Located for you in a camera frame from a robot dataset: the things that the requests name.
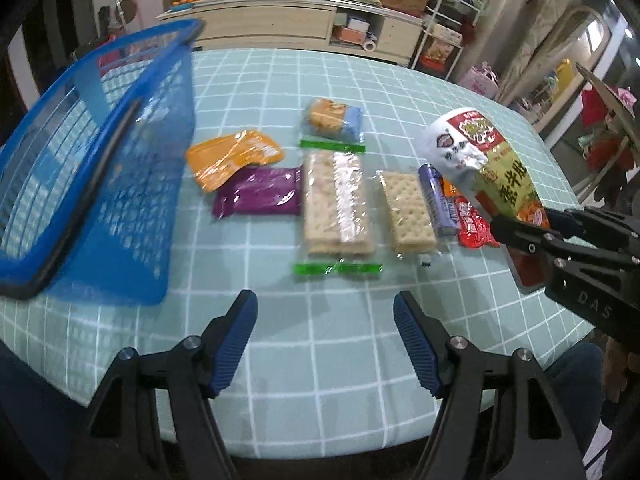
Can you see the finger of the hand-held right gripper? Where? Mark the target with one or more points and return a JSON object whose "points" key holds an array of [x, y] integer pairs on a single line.
{"points": [[562, 222], [525, 240]]}

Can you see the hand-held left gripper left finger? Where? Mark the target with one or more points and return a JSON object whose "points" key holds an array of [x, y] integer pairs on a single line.
{"points": [[232, 345]]}

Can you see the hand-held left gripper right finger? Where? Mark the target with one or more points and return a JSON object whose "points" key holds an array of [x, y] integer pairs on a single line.
{"points": [[417, 345]]}

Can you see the red cartoon snack packet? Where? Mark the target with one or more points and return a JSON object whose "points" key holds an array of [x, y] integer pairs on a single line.
{"points": [[475, 227]]}

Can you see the orange blue snack bar packet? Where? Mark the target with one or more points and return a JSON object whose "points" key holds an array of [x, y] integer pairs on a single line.
{"points": [[450, 190]]}

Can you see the large white red green bag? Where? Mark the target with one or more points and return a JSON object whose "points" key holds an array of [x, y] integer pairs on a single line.
{"points": [[480, 155]]}

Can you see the blue candy tube packet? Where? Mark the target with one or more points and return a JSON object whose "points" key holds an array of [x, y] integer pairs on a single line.
{"points": [[437, 200]]}

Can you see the small clear cracker pack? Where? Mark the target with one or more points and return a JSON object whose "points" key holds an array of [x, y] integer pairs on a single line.
{"points": [[407, 215]]}

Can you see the long cracker pack green ends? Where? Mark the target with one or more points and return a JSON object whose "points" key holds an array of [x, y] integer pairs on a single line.
{"points": [[335, 205]]}

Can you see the blue plastic basket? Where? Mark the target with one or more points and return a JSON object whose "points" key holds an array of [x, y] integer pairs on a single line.
{"points": [[125, 185]]}

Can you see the green checked tablecloth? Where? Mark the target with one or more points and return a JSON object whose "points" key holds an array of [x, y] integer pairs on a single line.
{"points": [[320, 360]]}

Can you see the person's jeans leg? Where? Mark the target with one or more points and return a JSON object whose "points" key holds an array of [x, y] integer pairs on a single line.
{"points": [[575, 375]]}

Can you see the red cloth item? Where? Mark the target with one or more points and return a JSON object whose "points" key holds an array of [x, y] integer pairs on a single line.
{"points": [[602, 125]]}

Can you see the purple snack packet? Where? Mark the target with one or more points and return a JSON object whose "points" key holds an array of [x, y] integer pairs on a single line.
{"points": [[260, 192]]}

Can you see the pink bag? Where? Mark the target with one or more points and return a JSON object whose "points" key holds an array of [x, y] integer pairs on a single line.
{"points": [[479, 80]]}

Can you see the blue-wrapped sandwich cracker packet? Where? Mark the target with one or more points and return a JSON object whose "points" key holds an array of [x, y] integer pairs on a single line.
{"points": [[332, 120]]}

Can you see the white metal rack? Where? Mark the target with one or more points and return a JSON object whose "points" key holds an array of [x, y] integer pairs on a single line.
{"points": [[450, 15]]}

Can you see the white paper roll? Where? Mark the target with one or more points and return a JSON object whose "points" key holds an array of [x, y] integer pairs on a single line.
{"points": [[369, 45]]}

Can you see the cream tv cabinet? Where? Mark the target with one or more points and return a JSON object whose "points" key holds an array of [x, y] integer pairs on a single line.
{"points": [[280, 22]]}

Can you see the plate of oranges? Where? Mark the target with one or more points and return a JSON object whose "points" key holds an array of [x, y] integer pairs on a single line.
{"points": [[187, 1]]}

